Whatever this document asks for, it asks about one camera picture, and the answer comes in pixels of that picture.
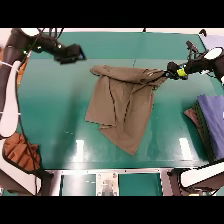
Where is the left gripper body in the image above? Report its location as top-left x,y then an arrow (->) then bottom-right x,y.
54,43 -> 87,65

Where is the red-brown garment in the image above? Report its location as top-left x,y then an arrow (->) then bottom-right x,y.
184,107 -> 203,135

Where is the purple garment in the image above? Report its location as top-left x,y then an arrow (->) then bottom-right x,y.
196,94 -> 224,161

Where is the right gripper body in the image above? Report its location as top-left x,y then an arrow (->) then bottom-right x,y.
165,60 -> 190,81

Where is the brown T-shirt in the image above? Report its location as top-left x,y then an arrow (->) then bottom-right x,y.
84,64 -> 170,157

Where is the orange garment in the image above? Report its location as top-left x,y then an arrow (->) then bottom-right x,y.
3,131 -> 42,173

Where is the dark green garment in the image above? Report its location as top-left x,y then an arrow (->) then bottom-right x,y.
194,101 -> 216,163

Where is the silver frame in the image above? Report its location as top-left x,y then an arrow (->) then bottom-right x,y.
43,168 -> 181,197

